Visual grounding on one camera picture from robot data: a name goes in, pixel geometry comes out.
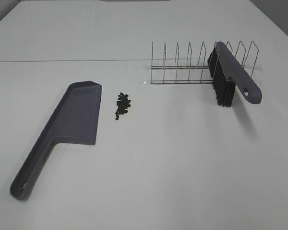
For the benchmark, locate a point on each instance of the pile of coffee beans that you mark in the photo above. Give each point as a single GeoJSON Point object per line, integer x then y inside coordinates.
{"type": "Point", "coordinates": [123, 103]}

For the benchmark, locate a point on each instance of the grey plastic dustpan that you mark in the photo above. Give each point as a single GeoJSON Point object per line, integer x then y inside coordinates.
{"type": "Point", "coordinates": [74, 120]}

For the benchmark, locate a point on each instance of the grey brush black bristles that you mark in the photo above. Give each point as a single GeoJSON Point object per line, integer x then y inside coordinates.
{"type": "Point", "coordinates": [228, 74]}

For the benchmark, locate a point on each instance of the metal wire dish rack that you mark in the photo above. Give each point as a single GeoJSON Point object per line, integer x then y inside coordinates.
{"type": "Point", "coordinates": [167, 68]}

